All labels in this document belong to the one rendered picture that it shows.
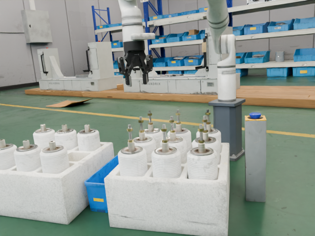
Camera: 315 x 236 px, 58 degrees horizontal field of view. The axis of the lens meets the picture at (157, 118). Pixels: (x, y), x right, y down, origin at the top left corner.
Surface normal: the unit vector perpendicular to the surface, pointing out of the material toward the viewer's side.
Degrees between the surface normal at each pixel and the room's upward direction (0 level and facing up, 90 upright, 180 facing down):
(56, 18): 90
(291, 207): 0
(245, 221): 0
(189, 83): 90
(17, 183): 90
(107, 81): 90
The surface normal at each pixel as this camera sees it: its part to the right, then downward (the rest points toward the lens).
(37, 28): 0.80, 0.07
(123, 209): -0.26, 0.23
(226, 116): -0.60, 0.22
